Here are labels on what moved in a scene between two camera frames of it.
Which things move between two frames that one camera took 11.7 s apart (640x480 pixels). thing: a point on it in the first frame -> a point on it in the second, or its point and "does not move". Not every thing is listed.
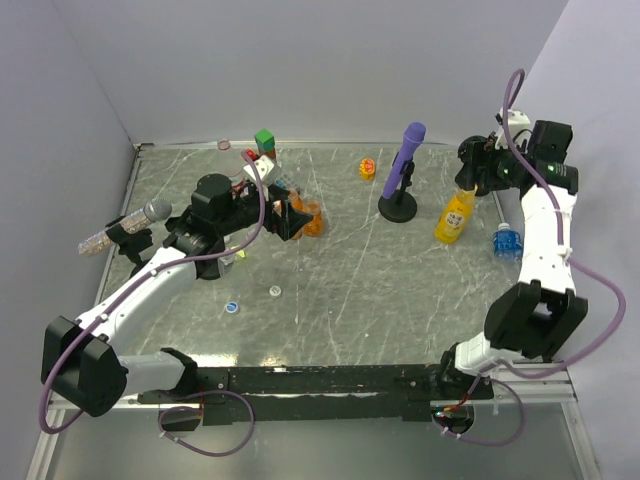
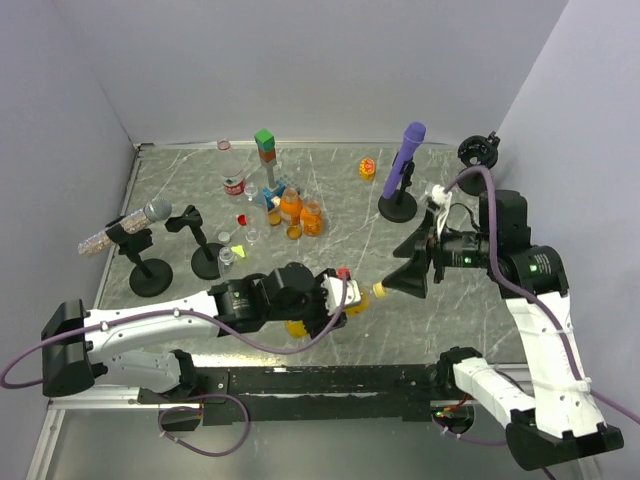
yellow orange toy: [367, 169] does not move
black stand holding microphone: [130, 244] does not move
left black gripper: [290, 222] -> [324, 323]
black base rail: [341, 392] does not move
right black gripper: [498, 185] -> [410, 276]
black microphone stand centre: [401, 207] does not move
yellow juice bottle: [455, 217] -> [299, 328]
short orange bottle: [315, 227] does not move
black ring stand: [478, 156] does not move
